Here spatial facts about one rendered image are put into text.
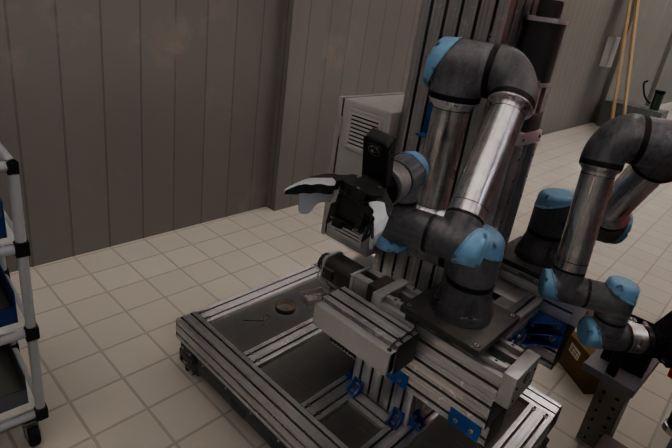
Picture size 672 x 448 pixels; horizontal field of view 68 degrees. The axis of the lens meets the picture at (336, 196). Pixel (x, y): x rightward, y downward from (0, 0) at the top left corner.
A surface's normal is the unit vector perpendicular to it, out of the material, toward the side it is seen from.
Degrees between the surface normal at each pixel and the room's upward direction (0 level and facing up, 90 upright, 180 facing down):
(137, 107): 90
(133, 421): 0
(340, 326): 90
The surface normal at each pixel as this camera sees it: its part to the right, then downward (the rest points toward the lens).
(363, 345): -0.69, 0.18
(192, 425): 0.13, -0.92
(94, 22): 0.72, 0.35
